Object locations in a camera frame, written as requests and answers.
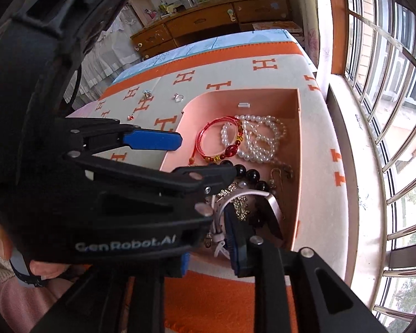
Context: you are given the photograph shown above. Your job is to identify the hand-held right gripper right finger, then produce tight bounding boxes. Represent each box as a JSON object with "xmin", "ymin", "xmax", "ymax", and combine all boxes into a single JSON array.
[{"xmin": 223, "ymin": 203, "xmax": 390, "ymax": 333}]

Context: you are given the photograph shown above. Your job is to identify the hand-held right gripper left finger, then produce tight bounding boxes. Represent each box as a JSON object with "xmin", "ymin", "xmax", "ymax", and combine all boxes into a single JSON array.
[{"xmin": 29, "ymin": 253, "xmax": 191, "ymax": 333}]

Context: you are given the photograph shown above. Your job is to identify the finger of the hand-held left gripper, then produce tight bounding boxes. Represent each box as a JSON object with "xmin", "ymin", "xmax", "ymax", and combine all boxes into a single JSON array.
[
  {"xmin": 64, "ymin": 153, "xmax": 237, "ymax": 196},
  {"xmin": 55, "ymin": 118, "xmax": 183, "ymax": 153}
]

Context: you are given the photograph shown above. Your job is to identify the gold rhinestone brooch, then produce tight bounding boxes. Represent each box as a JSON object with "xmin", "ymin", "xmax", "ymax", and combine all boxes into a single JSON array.
[{"xmin": 217, "ymin": 184, "xmax": 250, "ymax": 221}]

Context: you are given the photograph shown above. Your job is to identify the red string bracelet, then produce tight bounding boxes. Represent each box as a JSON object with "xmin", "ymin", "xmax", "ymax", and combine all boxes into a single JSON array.
[{"xmin": 188, "ymin": 115, "xmax": 245, "ymax": 165}]

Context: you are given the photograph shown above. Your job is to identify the pink strap watch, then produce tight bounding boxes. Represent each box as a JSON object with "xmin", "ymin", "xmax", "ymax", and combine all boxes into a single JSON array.
[{"xmin": 208, "ymin": 190, "xmax": 284, "ymax": 258}]

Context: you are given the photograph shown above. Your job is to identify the black bead bracelet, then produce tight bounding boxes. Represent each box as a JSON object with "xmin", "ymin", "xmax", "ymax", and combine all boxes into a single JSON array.
[{"xmin": 225, "ymin": 161, "xmax": 278, "ymax": 195}]

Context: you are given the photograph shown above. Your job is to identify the long white pearl bracelet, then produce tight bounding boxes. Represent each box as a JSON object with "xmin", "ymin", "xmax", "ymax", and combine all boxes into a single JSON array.
[{"xmin": 236, "ymin": 114, "xmax": 288, "ymax": 163}]

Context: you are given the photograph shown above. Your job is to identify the gold drop earrings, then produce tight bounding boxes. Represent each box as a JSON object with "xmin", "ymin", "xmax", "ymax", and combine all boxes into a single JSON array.
[{"xmin": 268, "ymin": 166, "xmax": 295, "ymax": 195}]

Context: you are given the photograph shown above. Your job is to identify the pink jewelry box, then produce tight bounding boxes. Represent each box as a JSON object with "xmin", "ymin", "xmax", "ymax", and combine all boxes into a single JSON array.
[{"xmin": 159, "ymin": 88, "xmax": 303, "ymax": 271}]

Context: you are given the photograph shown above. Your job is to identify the orange patterned blanket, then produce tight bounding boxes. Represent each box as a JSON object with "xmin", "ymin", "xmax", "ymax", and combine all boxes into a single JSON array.
[{"xmin": 64, "ymin": 40, "xmax": 349, "ymax": 333}]

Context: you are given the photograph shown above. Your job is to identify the light blue sheet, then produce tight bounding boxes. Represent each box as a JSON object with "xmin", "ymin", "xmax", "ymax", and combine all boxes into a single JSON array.
[{"xmin": 113, "ymin": 29, "xmax": 306, "ymax": 84}]

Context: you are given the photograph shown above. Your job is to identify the wooden desk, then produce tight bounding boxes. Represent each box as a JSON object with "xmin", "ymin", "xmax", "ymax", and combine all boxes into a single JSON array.
[{"xmin": 130, "ymin": 0, "xmax": 292, "ymax": 59}]

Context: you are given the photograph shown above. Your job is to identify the metal window guard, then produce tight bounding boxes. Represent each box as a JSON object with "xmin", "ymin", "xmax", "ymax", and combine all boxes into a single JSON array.
[{"xmin": 343, "ymin": 0, "xmax": 416, "ymax": 330}]

